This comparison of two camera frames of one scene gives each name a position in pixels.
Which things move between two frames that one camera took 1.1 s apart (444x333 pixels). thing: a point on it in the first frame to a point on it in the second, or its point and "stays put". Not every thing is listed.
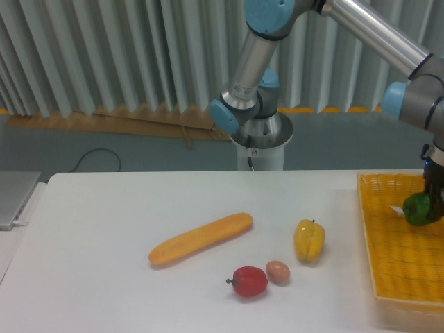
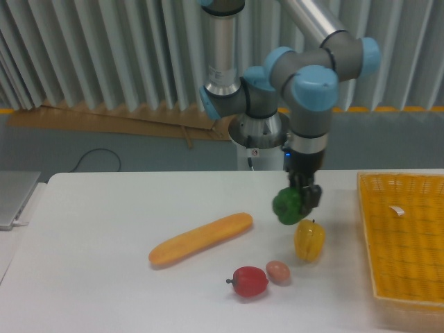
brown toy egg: [278, 272] stays put
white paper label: [398, 210] stays put
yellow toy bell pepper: [309, 238] stays put
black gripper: [433, 182] to [301, 168]
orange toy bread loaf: [189, 241] stays put
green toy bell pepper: [416, 208] to [286, 206]
